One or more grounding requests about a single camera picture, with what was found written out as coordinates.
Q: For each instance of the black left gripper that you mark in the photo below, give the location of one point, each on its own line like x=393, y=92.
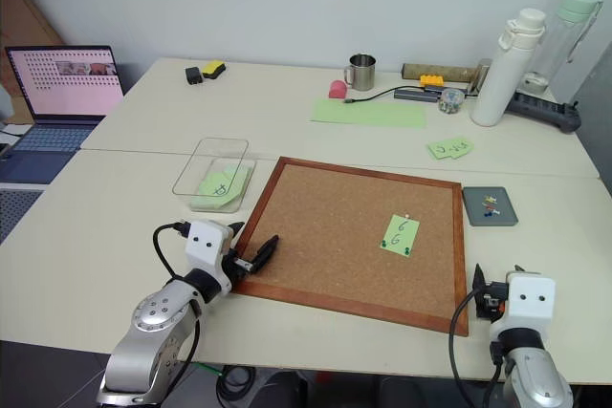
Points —
x=233, y=265

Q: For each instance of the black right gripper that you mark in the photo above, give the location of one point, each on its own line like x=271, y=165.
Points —
x=492, y=298

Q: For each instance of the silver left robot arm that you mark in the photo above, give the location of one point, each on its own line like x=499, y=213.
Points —
x=153, y=315

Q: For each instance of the plain green note pile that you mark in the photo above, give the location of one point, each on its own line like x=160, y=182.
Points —
x=239, y=195

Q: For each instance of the light green paper sheet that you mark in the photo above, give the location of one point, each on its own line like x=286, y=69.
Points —
x=217, y=186

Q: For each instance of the wood-framed cork board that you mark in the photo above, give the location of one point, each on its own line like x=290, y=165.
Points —
x=334, y=231

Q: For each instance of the green note marked 6 6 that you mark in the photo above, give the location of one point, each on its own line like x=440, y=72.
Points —
x=400, y=236

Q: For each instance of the clear jar of pins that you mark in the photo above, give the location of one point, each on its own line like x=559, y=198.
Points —
x=450, y=102

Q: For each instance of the grey square pin tray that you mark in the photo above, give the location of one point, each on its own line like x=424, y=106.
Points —
x=504, y=217

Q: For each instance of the clear plastic container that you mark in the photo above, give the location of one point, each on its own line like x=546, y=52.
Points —
x=191, y=188

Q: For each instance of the black power strip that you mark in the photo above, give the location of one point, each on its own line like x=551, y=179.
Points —
x=550, y=114

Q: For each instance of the long green paper sheet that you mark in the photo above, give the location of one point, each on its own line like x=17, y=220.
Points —
x=368, y=114

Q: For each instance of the pink round object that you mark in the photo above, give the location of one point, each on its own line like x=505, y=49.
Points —
x=338, y=90

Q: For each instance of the small black adapter block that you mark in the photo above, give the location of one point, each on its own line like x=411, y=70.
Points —
x=194, y=76

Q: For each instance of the yellow and black eraser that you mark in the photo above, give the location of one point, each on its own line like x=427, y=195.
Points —
x=214, y=69

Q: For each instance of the white insulated bottle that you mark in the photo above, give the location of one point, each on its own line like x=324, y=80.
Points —
x=502, y=78

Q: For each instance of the grey usb hub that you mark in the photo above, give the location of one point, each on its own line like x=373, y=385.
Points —
x=413, y=95

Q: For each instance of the stainless steel mug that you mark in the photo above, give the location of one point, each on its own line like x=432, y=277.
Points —
x=363, y=74

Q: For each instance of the metallic grey block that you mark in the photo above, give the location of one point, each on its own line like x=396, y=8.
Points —
x=480, y=73

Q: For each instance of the yellow toy brick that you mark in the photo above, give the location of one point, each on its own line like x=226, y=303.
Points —
x=434, y=80

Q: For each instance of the open blue laptop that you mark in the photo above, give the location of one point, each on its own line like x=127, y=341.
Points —
x=62, y=102

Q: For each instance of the grey perforated panel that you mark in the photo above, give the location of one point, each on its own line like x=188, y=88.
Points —
x=14, y=212

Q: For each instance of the clear bottle with green lid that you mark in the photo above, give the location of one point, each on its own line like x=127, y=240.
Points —
x=566, y=40

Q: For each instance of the brown cardboard sheet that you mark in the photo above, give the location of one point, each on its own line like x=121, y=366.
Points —
x=24, y=11

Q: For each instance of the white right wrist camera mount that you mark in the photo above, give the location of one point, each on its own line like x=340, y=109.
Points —
x=528, y=305

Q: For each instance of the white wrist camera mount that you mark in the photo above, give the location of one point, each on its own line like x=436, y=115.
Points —
x=528, y=305
x=204, y=248

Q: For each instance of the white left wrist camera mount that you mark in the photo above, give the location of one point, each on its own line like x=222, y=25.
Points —
x=204, y=248

